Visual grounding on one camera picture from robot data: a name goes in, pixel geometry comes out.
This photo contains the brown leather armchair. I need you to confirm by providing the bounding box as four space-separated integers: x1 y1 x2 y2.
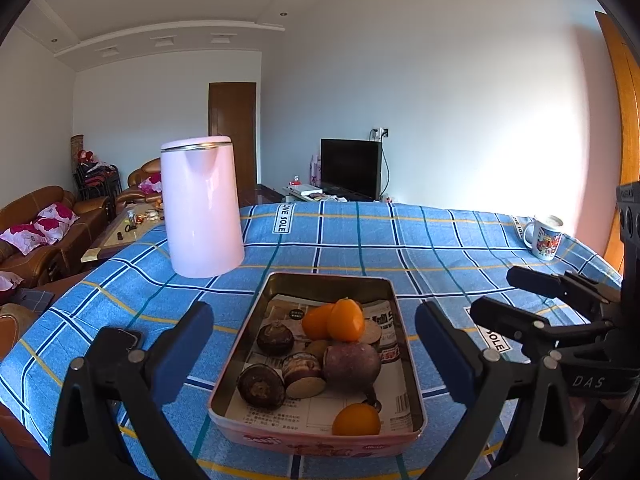
116 157 163 206

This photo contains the dark brown door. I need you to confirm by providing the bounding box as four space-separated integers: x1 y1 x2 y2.
208 82 258 206

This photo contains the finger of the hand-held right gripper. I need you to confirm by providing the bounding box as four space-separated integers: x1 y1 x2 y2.
506 266 621 318
470 297 616 361

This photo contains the stack of red chairs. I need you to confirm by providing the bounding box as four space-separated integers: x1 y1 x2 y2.
74 150 122 201

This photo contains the light wooden door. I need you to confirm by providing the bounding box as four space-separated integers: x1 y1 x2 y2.
595 10 640 273

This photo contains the wooden coffee table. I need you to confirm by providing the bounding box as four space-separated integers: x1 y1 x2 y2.
81 203 166 263

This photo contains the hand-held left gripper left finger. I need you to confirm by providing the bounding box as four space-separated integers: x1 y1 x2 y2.
50 301 215 480

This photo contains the white printed mug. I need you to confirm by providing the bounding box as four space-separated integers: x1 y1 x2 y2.
522 215 565 261

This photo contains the pink metal tin box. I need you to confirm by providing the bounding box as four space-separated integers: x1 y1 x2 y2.
208 272 427 457

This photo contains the grey checked cushion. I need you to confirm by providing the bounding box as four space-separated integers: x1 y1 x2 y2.
10 289 55 313

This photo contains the cut brown water chestnut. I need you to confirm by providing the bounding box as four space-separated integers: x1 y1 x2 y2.
281 352 328 398

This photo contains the person's right hand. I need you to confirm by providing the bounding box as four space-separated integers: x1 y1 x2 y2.
569 394 587 441

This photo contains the small orange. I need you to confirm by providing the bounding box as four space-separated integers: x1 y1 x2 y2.
301 303 336 340
332 403 382 436
327 298 365 342

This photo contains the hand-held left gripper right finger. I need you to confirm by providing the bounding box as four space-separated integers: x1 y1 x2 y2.
415 301 581 480

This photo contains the floral pink cushion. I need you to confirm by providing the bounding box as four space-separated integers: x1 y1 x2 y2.
32 202 81 233
0 224 51 256

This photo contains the black wallet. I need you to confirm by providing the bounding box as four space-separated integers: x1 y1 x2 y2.
97 327 144 356

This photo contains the black power cable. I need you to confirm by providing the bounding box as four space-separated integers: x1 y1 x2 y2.
381 140 393 203

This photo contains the whole brown water chestnut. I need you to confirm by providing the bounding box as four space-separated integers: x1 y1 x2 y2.
256 323 295 356
237 364 287 405

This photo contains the blue plaid tablecloth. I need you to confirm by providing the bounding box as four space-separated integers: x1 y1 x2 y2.
0 201 623 480

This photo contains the black television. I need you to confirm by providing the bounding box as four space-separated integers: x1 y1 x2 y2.
320 138 383 202

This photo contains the pink electric kettle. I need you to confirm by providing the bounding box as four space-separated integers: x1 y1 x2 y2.
160 136 246 278

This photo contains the brown leather sofa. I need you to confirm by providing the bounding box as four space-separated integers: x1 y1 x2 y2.
0 186 115 286

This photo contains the purple passionfruit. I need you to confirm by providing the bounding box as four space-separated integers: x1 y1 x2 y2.
322 341 382 411

